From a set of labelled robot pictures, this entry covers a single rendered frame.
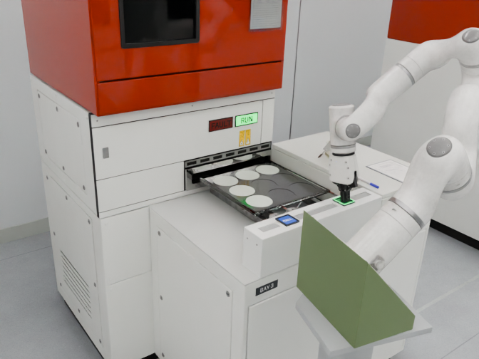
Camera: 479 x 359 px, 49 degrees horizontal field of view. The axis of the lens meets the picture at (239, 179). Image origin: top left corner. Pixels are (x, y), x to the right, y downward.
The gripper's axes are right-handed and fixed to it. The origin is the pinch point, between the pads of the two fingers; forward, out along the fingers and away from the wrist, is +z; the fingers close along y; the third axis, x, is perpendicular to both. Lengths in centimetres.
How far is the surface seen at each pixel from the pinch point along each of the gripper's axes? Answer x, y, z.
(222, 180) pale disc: -18, -49, -2
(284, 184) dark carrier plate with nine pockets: 1.3, -33.4, 1.3
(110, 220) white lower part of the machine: -62, -61, 5
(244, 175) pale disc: -7.1, -48.4, -1.9
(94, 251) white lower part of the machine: -66, -74, 20
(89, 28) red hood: -66, -42, -63
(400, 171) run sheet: 38.5, -6.0, 0.2
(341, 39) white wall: 216, -200, -52
